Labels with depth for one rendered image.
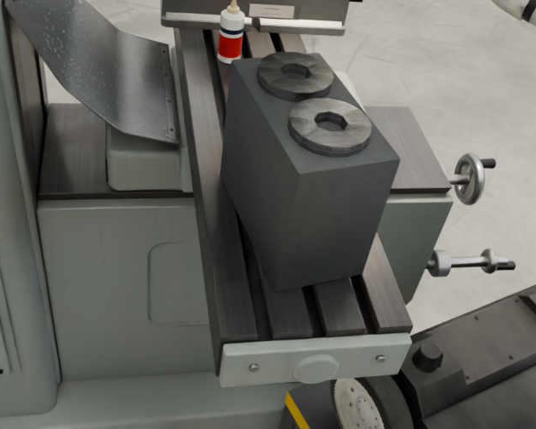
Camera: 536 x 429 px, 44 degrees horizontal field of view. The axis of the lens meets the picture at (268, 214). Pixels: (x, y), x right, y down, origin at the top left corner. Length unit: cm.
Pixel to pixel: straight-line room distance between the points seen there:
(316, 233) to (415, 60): 267
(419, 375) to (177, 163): 56
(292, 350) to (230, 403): 84
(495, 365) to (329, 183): 71
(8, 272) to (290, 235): 66
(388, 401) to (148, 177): 56
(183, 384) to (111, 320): 27
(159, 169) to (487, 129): 207
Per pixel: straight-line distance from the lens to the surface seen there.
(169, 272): 136
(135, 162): 116
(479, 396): 130
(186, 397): 160
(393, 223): 135
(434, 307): 218
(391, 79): 318
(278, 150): 71
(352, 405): 132
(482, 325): 137
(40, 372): 151
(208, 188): 92
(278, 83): 77
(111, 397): 161
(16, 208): 118
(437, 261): 148
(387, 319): 81
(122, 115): 113
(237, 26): 115
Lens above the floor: 157
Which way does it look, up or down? 43 degrees down
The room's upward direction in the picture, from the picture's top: 10 degrees clockwise
